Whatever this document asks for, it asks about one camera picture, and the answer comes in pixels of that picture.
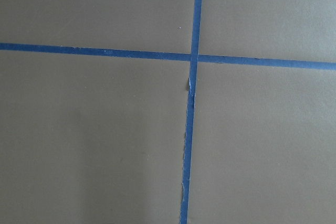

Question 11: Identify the vertical blue tape line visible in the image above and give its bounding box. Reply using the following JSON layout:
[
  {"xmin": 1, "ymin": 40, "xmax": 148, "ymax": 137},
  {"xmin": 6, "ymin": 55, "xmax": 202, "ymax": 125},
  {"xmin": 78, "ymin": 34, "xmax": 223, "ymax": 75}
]
[{"xmin": 180, "ymin": 0, "xmax": 202, "ymax": 223}]

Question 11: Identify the horizontal blue tape line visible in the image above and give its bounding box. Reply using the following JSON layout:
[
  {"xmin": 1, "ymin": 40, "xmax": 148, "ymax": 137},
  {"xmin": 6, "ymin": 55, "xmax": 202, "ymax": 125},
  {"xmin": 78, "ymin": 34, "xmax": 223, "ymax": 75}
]
[{"xmin": 1, "ymin": 42, "xmax": 335, "ymax": 70}]

